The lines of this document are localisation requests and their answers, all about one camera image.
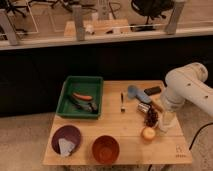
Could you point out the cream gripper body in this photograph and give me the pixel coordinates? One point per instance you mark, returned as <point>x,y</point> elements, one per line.
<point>166,120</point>

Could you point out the green plastic tray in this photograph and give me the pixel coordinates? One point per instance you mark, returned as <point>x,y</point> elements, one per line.
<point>84,85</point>

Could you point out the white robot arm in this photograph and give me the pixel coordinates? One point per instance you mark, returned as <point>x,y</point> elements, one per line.
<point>184,83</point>

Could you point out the dark red grapes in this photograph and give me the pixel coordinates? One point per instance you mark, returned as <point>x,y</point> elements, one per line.
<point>151,118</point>

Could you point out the yellow red apple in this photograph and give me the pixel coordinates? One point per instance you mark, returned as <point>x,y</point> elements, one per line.
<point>148,133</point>

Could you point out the black rectangular block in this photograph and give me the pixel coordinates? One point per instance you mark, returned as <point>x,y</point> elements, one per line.
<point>152,90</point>

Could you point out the orange carrot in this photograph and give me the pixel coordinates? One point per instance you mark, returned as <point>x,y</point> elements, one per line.
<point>83,97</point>

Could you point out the white crumpled cloth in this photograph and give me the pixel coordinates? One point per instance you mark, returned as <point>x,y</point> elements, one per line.
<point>66,147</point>

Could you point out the black office chair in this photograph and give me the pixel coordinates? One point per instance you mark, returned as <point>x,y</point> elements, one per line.
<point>152,9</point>

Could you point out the wooden handled tool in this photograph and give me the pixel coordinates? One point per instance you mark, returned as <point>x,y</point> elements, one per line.
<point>156,103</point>

